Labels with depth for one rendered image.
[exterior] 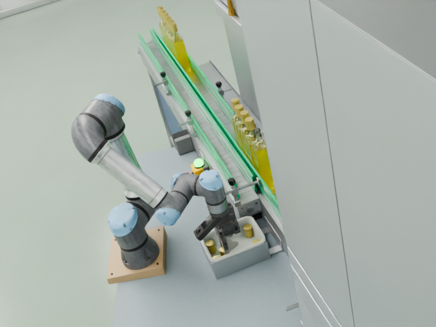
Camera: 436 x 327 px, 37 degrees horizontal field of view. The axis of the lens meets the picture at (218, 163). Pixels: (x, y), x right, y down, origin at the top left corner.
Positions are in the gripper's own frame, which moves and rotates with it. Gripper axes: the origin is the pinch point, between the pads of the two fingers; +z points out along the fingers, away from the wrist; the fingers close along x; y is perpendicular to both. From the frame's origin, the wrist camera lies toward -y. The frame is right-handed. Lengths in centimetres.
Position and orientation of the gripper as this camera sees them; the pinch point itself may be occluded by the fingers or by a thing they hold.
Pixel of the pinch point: (224, 250)
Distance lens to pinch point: 248.2
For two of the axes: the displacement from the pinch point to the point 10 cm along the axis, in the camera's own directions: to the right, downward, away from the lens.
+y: 9.2, -3.5, 1.6
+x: -3.3, -4.9, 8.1
